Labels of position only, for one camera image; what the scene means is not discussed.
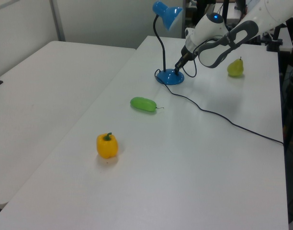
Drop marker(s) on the black table clamp mount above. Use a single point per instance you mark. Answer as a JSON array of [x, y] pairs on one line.
[[274, 45]]

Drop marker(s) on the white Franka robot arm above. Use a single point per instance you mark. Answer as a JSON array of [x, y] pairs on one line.
[[208, 24]]

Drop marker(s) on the white side table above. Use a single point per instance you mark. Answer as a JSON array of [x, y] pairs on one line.
[[41, 107]]

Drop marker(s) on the blue gooseneck desk lamp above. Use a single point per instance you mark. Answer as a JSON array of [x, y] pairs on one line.
[[170, 77]]

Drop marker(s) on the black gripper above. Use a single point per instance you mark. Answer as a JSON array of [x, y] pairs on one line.
[[186, 54]]

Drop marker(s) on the green toy cucumber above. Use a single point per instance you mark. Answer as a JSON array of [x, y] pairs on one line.
[[143, 104]]

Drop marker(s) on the yellow-green toy pear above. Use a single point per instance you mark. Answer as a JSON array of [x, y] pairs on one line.
[[235, 69]]

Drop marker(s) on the yellow toy bell pepper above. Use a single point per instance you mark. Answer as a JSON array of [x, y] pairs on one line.
[[107, 148]]

